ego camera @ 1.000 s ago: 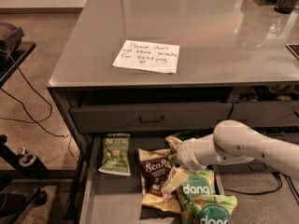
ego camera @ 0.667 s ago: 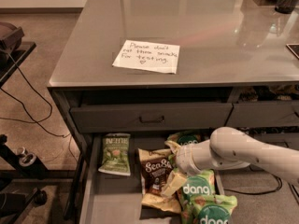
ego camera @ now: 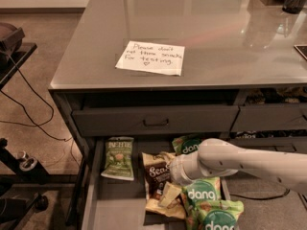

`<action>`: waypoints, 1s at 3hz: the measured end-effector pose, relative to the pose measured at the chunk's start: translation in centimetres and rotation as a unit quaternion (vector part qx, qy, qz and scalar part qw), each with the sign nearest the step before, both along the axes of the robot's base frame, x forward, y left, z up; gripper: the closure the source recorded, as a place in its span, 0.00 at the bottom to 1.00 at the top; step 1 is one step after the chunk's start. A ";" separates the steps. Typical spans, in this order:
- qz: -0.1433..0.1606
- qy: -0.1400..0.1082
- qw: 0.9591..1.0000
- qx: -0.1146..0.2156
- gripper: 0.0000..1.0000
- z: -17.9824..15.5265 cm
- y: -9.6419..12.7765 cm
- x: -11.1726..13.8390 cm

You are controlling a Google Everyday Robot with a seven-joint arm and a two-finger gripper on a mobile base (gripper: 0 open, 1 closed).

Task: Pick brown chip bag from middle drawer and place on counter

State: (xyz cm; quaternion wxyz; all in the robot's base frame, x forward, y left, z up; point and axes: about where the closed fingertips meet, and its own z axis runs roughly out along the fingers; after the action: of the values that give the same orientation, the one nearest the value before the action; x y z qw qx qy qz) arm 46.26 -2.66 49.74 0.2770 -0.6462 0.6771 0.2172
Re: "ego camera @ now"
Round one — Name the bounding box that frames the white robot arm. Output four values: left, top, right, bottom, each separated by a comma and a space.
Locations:
168, 138, 307, 196

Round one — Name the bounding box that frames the black floor cable left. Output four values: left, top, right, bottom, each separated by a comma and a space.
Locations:
0, 53, 81, 168

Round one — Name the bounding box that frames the grey open middle drawer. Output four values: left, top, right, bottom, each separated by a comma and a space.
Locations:
80, 136, 232, 230

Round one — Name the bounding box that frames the black side cart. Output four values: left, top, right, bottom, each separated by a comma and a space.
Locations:
0, 22, 52, 230

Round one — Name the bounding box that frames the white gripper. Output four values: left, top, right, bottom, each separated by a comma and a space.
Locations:
158, 152, 203, 208

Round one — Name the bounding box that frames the green Kettle chip bag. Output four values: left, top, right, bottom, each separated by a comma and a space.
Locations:
101, 137, 134, 181

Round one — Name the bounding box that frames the green Dang bag rear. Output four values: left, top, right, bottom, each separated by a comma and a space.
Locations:
172, 135, 201, 155

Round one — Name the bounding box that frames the grey metal cabinet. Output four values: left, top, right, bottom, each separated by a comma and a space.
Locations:
47, 0, 307, 230

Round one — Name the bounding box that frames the grey top right drawer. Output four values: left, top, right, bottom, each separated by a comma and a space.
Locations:
232, 103, 307, 132

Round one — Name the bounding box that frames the dark tablet on counter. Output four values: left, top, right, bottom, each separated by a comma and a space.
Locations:
294, 45, 307, 60

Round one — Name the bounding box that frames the white handwritten paper note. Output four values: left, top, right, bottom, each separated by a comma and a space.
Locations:
115, 41, 185, 76

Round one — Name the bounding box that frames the green dang bag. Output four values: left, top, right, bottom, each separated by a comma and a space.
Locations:
185, 200, 244, 230
172, 135, 201, 155
180, 177, 222, 213

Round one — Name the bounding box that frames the black floor cable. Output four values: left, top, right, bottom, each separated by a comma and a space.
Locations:
229, 187, 307, 209
0, 53, 81, 168

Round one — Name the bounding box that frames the green Dang bag front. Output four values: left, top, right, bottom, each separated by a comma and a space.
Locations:
185, 200, 244, 230

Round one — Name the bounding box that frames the brown SeaSalt chip bag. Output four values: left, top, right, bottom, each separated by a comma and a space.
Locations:
142, 151, 185, 219

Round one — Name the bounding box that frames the black floor cable right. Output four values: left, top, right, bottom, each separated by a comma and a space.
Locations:
229, 187, 307, 209

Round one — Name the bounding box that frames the grey top left drawer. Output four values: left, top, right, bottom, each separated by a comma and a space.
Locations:
72, 105, 238, 136

